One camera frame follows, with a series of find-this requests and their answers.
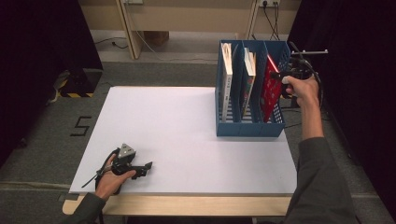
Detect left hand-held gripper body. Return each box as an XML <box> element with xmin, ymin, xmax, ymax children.
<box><xmin>112</xmin><ymin>143</ymin><xmax>144</xmax><ymax>176</ymax></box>

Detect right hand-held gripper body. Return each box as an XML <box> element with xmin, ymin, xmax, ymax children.
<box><xmin>281</xmin><ymin>49</ymin><xmax>329</xmax><ymax>80</ymax></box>

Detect red hardcover book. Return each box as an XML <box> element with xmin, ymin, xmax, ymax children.
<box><xmin>261</xmin><ymin>54</ymin><xmax>283</xmax><ymax>123</ymax></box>

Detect teal paperback book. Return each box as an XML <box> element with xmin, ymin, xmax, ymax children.
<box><xmin>243</xmin><ymin>47</ymin><xmax>255</xmax><ymax>118</ymax></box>

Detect white picture book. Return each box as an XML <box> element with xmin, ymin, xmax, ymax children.
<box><xmin>219</xmin><ymin>42</ymin><xmax>233</xmax><ymax>123</ymax></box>

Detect blue plastic file rack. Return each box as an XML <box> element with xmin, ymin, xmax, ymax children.
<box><xmin>214</xmin><ymin>38</ymin><xmax>292</xmax><ymax>138</ymax></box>

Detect person's right hand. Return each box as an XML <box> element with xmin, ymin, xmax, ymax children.
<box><xmin>281</xmin><ymin>75</ymin><xmax>320</xmax><ymax>108</ymax></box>

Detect person's left hand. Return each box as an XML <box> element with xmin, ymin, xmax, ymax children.
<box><xmin>95</xmin><ymin>154</ymin><xmax>137</xmax><ymax>202</ymax></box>

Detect black curtain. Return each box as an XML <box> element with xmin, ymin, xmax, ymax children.
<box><xmin>0</xmin><ymin>0</ymin><xmax>104</xmax><ymax>164</ymax></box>
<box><xmin>286</xmin><ymin>0</ymin><xmax>396</xmax><ymax>216</ymax></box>

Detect black base with hazard tape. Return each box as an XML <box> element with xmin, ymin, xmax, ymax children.
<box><xmin>59</xmin><ymin>68</ymin><xmax>103</xmax><ymax>99</ymax></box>

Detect beige wooden desk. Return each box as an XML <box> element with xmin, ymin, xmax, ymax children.
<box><xmin>78</xmin><ymin>0</ymin><xmax>303</xmax><ymax>61</ymax></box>

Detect brown cardboard box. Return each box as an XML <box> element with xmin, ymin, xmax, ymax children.
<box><xmin>143</xmin><ymin>31</ymin><xmax>170</xmax><ymax>47</ymax></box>

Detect thick black gripper cable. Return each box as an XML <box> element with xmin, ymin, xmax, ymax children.
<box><xmin>288</xmin><ymin>41</ymin><xmax>325</xmax><ymax>110</ymax></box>

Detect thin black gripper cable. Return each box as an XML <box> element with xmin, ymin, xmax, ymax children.
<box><xmin>81</xmin><ymin>148</ymin><xmax>120</xmax><ymax>189</ymax></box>

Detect black plug cables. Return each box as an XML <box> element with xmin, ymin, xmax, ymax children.
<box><xmin>262</xmin><ymin>1</ymin><xmax>281</xmax><ymax>41</ymax></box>

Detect white floor cable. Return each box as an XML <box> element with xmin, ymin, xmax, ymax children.
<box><xmin>134</xmin><ymin>30</ymin><xmax>219</xmax><ymax>63</ymax></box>

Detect thin black cable with plug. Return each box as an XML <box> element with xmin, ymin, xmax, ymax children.
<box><xmin>92</xmin><ymin>36</ymin><xmax>129</xmax><ymax>50</ymax></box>

